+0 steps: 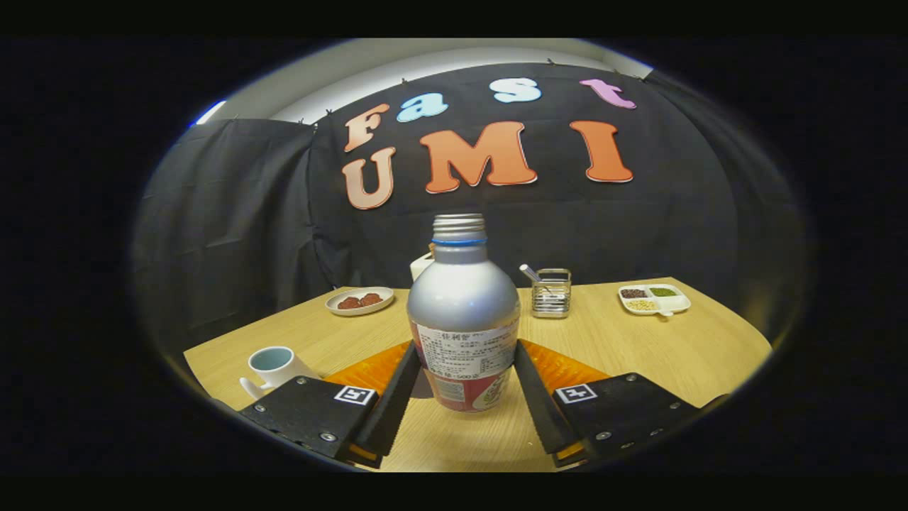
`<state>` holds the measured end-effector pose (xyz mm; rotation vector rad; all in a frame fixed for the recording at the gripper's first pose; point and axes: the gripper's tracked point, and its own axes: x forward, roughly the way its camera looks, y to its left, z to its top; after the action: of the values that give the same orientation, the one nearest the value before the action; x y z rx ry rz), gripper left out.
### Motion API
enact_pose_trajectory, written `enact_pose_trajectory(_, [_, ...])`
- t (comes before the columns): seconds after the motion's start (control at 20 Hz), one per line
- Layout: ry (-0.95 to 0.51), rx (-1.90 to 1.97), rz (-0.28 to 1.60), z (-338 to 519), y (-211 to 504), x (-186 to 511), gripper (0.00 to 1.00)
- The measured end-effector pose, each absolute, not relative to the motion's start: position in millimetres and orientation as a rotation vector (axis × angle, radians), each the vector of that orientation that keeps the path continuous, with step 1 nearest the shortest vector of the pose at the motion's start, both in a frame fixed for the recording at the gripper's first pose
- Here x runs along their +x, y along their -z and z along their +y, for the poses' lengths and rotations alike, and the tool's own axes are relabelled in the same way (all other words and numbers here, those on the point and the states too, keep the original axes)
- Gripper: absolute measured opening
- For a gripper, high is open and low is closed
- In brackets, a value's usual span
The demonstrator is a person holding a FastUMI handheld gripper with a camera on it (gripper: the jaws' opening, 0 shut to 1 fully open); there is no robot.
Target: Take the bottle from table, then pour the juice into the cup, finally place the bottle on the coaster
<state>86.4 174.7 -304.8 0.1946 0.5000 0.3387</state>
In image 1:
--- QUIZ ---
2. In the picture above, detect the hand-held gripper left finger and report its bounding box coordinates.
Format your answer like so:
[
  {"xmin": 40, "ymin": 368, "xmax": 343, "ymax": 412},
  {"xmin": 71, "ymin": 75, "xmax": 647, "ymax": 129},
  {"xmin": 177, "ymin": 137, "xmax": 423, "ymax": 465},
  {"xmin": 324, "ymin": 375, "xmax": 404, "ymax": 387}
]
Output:
[{"xmin": 240, "ymin": 341, "xmax": 422, "ymax": 469}]

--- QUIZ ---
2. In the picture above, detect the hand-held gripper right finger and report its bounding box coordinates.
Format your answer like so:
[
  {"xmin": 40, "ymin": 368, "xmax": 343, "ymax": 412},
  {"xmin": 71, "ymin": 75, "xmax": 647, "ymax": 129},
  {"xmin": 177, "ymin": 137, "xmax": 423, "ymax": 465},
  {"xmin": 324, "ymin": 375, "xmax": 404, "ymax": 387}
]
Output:
[{"xmin": 514, "ymin": 339, "xmax": 703, "ymax": 468}]

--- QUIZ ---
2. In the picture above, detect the white cup with knob handle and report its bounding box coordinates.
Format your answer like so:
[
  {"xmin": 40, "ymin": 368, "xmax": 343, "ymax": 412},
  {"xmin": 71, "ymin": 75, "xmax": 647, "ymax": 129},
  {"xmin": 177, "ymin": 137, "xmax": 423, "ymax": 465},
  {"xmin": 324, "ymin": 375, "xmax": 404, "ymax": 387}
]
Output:
[{"xmin": 239, "ymin": 346, "xmax": 320, "ymax": 400}]

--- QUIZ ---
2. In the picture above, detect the silver juice bottle red label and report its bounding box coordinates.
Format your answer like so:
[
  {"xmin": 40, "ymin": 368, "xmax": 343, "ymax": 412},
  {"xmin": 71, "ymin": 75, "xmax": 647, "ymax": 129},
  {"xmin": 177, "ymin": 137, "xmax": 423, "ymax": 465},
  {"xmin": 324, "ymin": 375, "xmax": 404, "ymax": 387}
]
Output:
[{"xmin": 406, "ymin": 214, "xmax": 521, "ymax": 413}]

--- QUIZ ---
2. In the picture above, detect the white oval plate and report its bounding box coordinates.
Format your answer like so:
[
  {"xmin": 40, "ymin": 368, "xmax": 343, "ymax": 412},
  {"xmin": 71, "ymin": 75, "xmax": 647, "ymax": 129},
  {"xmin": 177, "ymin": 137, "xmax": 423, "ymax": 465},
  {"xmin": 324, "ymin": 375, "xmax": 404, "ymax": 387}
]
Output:
[{"xmin": 325, "ymin": 286, "xmax": 395, "ymax": 317}]

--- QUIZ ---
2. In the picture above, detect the wooden table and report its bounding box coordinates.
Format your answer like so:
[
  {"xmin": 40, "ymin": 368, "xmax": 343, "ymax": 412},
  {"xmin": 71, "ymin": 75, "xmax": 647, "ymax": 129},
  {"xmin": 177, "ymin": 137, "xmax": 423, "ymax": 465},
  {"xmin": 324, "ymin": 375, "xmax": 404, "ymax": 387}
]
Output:
[{"xmin": 183, "ymin": 277, "xmax": 773, "ymax": 473}]

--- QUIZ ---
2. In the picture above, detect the cream white container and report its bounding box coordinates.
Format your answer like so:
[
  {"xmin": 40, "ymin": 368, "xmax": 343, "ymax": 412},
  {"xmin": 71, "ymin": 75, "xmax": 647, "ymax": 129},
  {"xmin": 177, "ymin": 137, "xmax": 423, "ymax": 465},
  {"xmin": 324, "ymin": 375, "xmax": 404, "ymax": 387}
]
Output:
[{"xmin": 410, "ymin": 245, "xmax": 436, "ymax": 282}]

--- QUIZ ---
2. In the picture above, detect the white divided dish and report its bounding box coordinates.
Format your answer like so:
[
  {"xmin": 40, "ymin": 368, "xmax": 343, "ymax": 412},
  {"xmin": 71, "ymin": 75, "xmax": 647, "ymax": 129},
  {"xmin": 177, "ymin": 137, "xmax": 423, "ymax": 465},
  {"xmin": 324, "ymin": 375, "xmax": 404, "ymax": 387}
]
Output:
[{"xmin": 618, "ymin": 283, "xmax": 692, "ymax": 317}]

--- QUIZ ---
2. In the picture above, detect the long ceiling light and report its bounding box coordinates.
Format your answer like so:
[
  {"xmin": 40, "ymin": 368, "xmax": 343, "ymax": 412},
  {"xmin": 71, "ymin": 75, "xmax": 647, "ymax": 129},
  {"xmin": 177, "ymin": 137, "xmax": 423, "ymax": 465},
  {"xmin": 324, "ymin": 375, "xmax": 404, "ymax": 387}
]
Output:
[{"xmin": 190, "ymin": 99, "xmax": 228, "ymax": 128}]

